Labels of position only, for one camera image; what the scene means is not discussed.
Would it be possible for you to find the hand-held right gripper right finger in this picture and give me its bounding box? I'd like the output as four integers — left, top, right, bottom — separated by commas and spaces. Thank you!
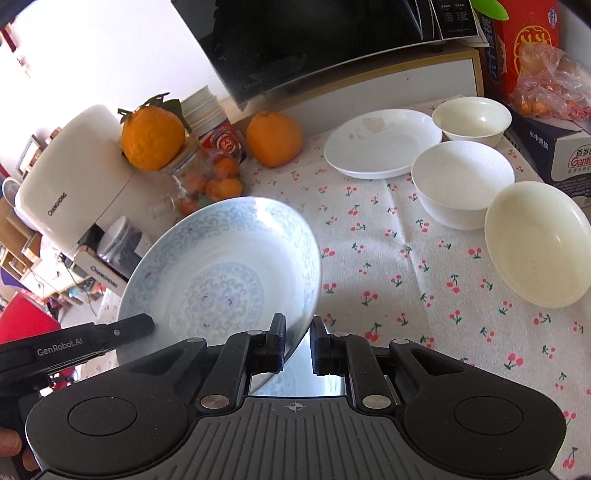
310, 316, 457, 411

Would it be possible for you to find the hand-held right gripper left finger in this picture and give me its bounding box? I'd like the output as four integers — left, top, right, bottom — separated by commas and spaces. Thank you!
137, 313, 288, 414

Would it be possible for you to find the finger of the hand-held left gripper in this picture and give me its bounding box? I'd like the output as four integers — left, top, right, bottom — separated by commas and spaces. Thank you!
111, 314, 156, 346

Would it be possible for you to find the blue patterned plate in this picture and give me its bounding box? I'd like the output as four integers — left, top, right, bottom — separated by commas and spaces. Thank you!
116, 196, 322, 393

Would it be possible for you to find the white shallow plate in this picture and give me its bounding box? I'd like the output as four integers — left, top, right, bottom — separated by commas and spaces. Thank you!
323, 108, 444, 180

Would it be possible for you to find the white bowl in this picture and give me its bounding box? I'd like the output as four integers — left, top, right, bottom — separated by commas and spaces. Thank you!
411, 141, 515, 230

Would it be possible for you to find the large cream bowl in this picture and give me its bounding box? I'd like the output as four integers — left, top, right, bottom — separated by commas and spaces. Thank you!
484, 181, 591, 309

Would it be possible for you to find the small cream bowl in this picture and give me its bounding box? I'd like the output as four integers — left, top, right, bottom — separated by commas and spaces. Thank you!
431, 97, 512, 148

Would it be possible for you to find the person's left hand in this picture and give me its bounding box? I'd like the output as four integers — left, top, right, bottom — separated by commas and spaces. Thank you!
0, 425, 41, 472

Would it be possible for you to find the red plastic stool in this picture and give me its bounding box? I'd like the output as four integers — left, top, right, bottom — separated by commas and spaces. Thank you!
0, 293, 63, 344

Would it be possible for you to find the white printed box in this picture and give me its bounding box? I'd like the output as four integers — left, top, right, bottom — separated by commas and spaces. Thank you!
74, 247, 130, 289

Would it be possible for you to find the dark jar with grey lid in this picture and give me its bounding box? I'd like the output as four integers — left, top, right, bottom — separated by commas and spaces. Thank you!
96, 216, 154, 278

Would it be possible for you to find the wooden shelf unit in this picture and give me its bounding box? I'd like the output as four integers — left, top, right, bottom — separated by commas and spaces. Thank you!
0, 134, 51, 296

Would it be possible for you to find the cherry print tablecloth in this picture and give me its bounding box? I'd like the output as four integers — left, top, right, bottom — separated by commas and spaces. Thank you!
60, 104, 591, 480

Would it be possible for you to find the clear glass cup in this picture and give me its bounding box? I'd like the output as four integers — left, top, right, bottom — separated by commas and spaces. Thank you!
147, 190, 182, 221

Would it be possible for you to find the white kitchen appliance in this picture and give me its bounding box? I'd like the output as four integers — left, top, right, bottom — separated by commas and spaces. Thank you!
14, 104, 139, 259

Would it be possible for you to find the glass jar of small oranges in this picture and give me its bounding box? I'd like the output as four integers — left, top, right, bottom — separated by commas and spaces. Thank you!
168, 136, 245, 217

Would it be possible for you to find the large orange with leaves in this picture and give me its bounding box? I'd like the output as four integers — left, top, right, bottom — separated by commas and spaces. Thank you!
117, 92, 192, 171

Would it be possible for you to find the dark blue carton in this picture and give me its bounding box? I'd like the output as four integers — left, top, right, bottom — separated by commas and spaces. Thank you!
503, 108, 591, 204

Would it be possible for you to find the black microwave oven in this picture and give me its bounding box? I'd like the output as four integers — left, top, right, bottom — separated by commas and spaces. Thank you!
171, 0, 483, 112

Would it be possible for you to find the plastic bag of oranges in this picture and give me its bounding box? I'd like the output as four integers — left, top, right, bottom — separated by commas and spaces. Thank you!
508, 44, 591, 123

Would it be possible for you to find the red cardboard box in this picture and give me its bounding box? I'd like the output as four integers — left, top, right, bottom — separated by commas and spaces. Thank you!
475, 0, 561, 100

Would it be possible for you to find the green plastic utensil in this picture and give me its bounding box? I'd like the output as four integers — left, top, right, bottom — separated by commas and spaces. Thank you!
468, 0, 509, 21

